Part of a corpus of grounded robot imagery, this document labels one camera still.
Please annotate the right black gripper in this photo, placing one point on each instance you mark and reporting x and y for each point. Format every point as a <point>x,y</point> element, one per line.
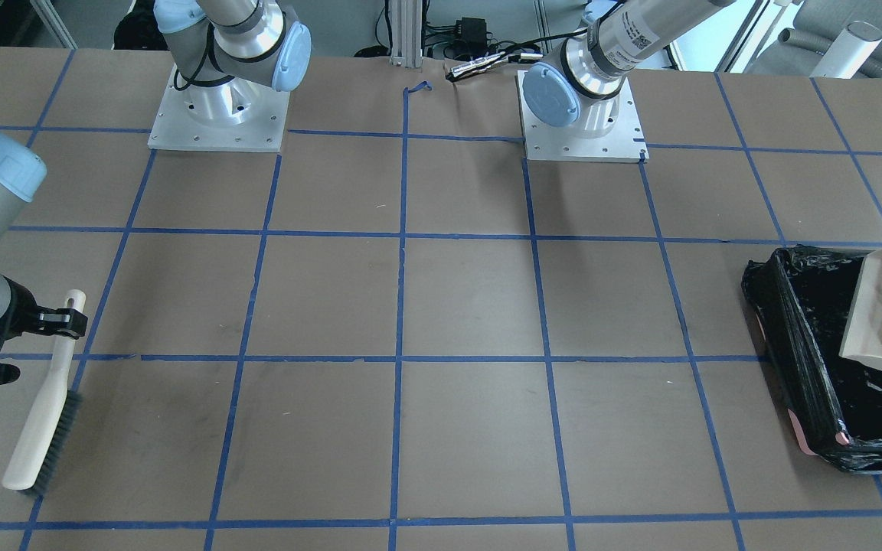
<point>21,308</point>

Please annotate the beige hand brush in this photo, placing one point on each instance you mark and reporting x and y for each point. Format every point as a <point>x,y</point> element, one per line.
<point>35,457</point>

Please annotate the bin with black bag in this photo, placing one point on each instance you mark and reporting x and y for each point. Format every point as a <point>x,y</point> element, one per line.
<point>801,297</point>

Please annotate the black power adapter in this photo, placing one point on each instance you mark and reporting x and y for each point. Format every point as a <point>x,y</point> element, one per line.
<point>472,32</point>

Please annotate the metal connector plug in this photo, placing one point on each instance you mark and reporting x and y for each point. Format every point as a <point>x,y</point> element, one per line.
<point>482,65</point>

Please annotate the grey office chair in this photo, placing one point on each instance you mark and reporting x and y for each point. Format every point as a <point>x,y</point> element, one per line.
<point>822,29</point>

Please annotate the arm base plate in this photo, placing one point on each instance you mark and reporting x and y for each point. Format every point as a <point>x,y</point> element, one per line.
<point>609,131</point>
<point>234,117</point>

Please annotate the aluminium frame post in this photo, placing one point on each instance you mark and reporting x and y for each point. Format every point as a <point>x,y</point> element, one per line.
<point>405,26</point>

